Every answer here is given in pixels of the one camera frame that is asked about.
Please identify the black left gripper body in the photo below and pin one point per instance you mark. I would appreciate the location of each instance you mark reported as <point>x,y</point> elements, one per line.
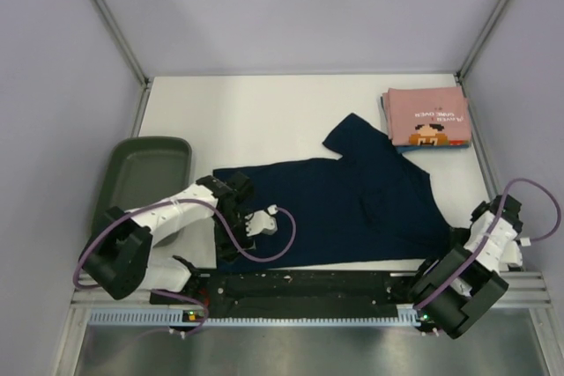
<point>236,223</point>

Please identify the navy blue t-shirt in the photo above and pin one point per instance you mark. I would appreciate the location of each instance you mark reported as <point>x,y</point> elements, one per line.
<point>371,204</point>

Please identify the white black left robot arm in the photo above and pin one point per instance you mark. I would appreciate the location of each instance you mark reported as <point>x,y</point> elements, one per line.
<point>118,255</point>

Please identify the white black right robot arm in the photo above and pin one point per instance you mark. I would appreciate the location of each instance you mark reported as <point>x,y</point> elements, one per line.
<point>453,292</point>

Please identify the dark green plastic bin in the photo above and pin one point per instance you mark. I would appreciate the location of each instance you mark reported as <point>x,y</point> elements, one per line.
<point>141,171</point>

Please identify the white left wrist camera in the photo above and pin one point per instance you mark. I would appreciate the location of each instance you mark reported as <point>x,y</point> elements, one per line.
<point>261,222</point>

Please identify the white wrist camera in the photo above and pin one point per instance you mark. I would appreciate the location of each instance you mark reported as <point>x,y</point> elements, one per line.
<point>512,257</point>
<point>261,222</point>

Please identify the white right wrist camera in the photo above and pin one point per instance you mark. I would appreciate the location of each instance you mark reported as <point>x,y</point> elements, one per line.
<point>512,257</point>

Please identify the aluminium front frame rail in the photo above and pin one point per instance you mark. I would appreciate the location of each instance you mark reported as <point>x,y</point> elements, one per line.
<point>525,290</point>

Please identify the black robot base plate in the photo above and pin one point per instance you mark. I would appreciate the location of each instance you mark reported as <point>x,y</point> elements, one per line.
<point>301,294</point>

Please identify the light blue slotted cable duct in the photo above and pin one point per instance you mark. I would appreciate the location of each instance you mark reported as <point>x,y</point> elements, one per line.
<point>179,318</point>

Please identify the right aluminium frame post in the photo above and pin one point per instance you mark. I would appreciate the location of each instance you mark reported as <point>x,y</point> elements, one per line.
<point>493,20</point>

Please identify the aluminium frame post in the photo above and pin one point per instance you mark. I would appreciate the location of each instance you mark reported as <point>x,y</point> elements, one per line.
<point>118,38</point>
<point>493,20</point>

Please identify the left aluminium frame post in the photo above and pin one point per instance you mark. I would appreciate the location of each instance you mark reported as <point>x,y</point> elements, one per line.
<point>118,38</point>

